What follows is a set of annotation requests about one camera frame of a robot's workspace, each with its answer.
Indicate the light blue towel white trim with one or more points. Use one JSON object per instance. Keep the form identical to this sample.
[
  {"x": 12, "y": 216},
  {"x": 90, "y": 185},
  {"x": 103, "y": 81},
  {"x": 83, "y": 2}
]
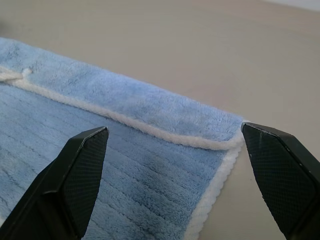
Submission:
[{"x": 130, "y": 140}]

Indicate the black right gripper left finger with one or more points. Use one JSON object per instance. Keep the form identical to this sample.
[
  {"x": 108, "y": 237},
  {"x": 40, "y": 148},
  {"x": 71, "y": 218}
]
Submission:
[{"x": 67, "y": 185}]

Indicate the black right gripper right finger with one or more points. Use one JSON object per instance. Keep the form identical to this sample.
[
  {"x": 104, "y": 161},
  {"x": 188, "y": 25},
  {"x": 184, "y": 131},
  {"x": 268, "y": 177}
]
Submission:
[{"x": 282, "y": 180}]

